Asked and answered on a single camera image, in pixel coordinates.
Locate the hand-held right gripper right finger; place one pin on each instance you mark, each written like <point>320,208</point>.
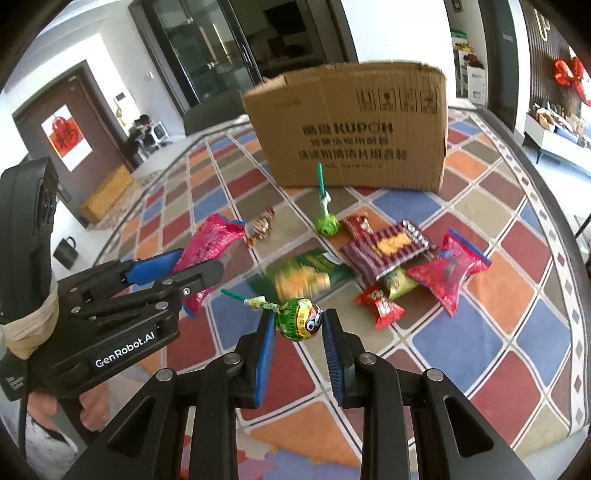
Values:
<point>332,357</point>

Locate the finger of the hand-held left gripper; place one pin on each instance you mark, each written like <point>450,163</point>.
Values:
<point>203,277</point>
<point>145,270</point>

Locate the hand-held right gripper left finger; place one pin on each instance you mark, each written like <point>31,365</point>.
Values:
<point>265,355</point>

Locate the pink snack packet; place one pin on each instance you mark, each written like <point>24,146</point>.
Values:
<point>212,237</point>

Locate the green lollipop with face print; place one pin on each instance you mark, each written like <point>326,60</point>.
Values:
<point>300,319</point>

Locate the red white-edged snack packet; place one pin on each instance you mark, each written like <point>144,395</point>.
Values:
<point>381,307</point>

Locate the small green snack packet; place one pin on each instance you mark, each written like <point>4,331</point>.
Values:
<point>399,282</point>

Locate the maroon striped cracker packet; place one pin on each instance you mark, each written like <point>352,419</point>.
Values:
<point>390,249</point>

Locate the brown cardboard box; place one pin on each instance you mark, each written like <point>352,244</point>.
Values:
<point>351,129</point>

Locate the person's left forearm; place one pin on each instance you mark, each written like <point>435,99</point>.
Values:
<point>46,447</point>

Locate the person's left hand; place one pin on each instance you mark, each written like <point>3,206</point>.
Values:
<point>94,410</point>

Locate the small red yellow candy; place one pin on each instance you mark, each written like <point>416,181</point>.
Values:
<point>261,227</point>

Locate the black bag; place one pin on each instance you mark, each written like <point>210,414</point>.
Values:
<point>64,254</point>

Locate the woven yellow bench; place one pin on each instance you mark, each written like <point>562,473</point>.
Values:
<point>108,194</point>

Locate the green yellow snack packet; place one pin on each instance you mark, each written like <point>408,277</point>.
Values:
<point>302,277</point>

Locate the colourful diamond-patterned tablecloth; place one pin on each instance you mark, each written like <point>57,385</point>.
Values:
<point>461,344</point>

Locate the green lollipop with white bow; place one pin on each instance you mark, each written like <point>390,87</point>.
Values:
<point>327,225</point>

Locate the small red snack packet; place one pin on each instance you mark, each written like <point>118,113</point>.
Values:
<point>360,226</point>

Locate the white small chair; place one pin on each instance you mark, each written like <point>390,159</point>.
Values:
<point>159,130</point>

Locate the red packet with blue edge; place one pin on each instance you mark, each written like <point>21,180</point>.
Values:
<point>445,272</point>

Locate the red and white door poster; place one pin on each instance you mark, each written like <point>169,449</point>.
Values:
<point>64,136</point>

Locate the brown door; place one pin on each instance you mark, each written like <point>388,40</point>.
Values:
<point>92,120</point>

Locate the black-framed glass door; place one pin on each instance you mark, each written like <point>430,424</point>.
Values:
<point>198,50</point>

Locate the white low cabinet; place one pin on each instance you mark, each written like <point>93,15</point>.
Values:
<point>558,143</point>

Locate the white drawer shelf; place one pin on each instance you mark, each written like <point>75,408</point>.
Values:
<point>473,78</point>

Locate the dark interior door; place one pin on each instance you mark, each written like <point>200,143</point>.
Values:
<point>503,69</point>

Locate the red bow decoration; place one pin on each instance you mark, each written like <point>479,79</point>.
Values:
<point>570,74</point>

